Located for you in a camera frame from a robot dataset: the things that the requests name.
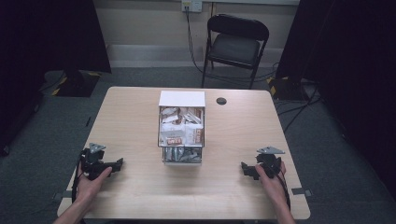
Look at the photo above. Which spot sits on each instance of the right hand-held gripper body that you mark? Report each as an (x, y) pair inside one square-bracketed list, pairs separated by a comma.
[(269, 163)]

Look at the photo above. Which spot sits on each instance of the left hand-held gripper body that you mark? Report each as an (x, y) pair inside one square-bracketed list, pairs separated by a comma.
[(93, 161)]

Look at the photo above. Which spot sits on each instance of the person's right hand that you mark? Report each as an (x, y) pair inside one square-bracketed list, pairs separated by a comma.
[(272, 186)]

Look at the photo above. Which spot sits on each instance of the person's left hand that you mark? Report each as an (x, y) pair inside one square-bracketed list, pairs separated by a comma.
[(88, 185)]

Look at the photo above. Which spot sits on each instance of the grey tape strip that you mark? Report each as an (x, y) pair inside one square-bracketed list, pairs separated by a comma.
[(301, 191), (60, 196)]

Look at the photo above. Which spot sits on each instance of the clear drawer with white packets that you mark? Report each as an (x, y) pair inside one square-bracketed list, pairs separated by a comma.
[(160, 137)]

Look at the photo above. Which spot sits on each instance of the clear drawer with silver packets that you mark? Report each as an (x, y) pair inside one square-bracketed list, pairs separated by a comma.
[(182, 162)]

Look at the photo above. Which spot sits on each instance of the pile of silver packets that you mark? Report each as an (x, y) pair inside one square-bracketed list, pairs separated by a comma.
[(182, 154)]

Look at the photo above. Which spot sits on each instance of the pile of white brown packets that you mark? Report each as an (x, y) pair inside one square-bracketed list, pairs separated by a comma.
[(182, 127)]

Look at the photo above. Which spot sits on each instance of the stand base with striped tape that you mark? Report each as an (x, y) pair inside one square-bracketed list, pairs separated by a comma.
[(74, 84), (286, 88)]

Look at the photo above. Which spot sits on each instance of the black curtain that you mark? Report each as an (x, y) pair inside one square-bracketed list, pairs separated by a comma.
[(351, 77), (46, 37)]

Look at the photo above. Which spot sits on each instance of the black folding chair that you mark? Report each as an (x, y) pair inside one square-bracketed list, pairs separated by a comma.
[(235, 48)]

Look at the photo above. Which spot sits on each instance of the white wall socket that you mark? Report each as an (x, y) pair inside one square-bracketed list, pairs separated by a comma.
[(191, 5)]

